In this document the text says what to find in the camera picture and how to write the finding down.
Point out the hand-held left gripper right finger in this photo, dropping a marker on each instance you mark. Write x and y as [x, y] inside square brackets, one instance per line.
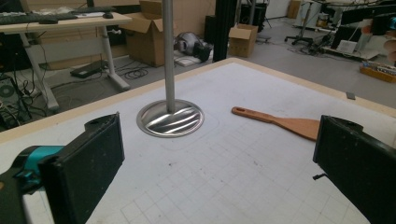
[361, 165]

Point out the large open cardboard box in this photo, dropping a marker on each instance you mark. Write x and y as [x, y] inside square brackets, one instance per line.
[146, 37]

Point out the black pillar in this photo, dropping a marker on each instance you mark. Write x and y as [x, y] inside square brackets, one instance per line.
[224, 28]

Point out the small grey tag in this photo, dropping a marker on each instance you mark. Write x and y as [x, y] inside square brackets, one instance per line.
[350, 95]

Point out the black keyboard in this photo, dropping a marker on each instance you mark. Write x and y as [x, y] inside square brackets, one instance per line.
[34, 18]

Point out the computer tower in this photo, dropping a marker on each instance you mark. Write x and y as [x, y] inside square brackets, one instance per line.
[8, 102]

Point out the office chair base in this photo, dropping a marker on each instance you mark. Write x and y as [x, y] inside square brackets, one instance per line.
[299, 39]

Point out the wooden spatula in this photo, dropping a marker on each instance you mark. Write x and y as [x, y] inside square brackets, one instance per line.
[295, 124]

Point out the grey and black bag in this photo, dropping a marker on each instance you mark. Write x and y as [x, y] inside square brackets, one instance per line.
[193, 45]

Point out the small open cardboard box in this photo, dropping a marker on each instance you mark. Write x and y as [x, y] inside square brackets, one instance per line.
[243, 39]

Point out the black flat device on floor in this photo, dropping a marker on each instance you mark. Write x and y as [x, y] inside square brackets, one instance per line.
[87, 69]

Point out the wooden tray of small parts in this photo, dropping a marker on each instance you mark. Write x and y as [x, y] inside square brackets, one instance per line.
[378, 72]

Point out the black computer mouse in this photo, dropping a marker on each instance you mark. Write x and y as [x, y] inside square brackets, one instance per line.
[108, 15]

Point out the white desk with metal legs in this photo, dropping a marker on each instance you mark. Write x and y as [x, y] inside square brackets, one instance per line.
[62, 28]

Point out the metal stand with round base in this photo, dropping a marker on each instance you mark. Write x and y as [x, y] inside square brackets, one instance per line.
[169, 102]

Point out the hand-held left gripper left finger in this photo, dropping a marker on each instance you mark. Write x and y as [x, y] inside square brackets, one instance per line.
[81, 174]

